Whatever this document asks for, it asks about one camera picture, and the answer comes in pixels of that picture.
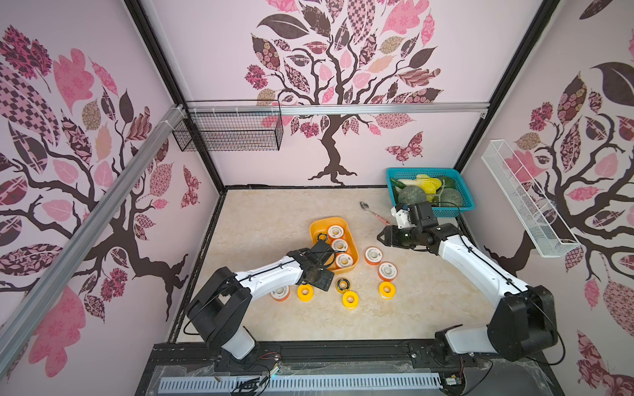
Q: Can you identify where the orange tape roll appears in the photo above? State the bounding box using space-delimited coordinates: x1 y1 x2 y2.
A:
330 239 349 253
378 262 398 282
270 285 290 302
327 224 345 240

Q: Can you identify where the orange tape roll mid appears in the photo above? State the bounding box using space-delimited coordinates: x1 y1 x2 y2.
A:
335 252 354 269
364 247 384 266

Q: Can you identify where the yellow plastic storage box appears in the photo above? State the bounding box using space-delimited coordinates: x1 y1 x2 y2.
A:
309 216 359 275

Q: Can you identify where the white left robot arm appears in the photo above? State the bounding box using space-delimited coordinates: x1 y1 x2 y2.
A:
186 240 336 361

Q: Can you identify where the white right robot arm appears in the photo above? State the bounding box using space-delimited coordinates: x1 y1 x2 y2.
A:
377 202 564 361

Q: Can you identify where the yellow tape roll left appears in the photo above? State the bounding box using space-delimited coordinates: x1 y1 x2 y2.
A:
297 284 315 302

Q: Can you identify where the yellow tape roll centre front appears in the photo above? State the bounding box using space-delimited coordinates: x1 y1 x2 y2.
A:
342 290 360 310

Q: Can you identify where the green melon left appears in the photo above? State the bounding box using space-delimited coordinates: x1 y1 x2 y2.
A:
397 186 428 206

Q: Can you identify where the green melon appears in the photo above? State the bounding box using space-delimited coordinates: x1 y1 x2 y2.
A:
439 188 464 208
397 186 428 206

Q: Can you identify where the green melon right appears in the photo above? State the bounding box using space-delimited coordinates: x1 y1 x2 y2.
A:
439 188 464 208

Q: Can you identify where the yellow toy corn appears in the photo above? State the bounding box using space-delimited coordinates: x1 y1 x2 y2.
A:
399 174 444 202

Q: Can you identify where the teal plastic basket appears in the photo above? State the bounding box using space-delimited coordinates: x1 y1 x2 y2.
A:
386 168 476 218

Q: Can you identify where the spoon with pink handle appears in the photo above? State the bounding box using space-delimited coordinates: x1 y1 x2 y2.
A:
359 201 391 226

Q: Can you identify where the white wire wall shelf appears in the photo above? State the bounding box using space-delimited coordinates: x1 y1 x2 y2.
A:
481 140 581 258

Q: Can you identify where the aluminium rail back wall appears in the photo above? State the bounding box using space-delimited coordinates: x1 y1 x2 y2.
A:
188 100 490 116

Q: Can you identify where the aluminium rail wall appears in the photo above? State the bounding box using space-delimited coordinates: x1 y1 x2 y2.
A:
188 100 490 116
1 104 187 378

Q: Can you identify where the black base frame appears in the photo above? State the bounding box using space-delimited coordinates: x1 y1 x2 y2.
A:
135 339 564 395

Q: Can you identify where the white slotted cable duct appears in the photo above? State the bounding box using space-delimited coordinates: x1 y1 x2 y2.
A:
157 373 442 395

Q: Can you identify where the black wire wall basket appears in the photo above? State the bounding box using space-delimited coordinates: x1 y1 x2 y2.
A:
173 99 284 153

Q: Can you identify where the aluminium rail left wall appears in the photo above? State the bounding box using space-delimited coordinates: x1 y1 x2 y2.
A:
1 104 187 378

